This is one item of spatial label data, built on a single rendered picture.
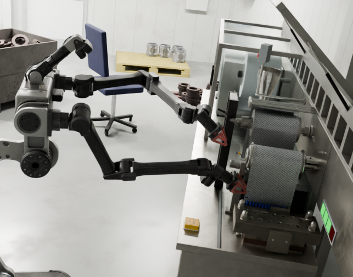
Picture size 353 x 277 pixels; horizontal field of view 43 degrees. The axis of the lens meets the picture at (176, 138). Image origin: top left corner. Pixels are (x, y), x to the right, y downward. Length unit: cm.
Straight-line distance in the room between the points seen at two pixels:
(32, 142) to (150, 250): 164
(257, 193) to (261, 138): 31
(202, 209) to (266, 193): 36
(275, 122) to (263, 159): 28
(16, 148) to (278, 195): 131
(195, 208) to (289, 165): 55
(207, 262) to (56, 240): 169
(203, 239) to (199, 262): 11
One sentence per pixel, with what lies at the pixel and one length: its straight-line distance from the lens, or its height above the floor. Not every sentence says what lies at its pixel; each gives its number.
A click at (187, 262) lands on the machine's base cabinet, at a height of 80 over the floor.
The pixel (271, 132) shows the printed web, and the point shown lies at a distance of 240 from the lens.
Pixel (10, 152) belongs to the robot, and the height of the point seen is 114.
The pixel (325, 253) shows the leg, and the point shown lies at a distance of 269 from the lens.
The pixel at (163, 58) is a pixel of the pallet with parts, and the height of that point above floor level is 17.
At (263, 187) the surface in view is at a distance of 227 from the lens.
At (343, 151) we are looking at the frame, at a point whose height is 146.
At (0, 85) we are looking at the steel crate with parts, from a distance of 582.
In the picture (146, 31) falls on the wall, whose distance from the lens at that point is 909.
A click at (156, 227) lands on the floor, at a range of 380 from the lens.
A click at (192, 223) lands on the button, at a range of 225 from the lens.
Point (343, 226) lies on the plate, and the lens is 184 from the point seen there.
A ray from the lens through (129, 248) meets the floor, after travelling 355.
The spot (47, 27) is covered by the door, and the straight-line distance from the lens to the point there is 900.
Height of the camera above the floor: 217
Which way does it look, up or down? 23 degrees down
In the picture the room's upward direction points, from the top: 8 degrees clockwise
